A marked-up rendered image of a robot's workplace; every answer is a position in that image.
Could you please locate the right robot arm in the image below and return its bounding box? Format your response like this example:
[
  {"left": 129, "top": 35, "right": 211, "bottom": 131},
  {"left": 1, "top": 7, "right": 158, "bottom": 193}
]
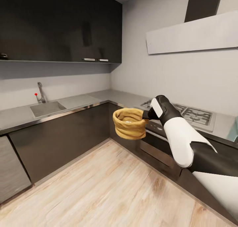
[{"left": 142, "top": 95, "right": 238, "bottom": 221}]

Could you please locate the popcorn bag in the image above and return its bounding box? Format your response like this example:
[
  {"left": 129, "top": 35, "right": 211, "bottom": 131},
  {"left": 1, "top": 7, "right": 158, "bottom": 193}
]
[{"left": 113, "top": 108, "right": 150, "bottom": 140}]

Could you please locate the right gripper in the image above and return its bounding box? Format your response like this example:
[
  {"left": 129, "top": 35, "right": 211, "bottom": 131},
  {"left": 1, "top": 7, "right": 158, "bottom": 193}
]
[{"left": 142, "top": 108, "right": 159, "bottom": 120}]

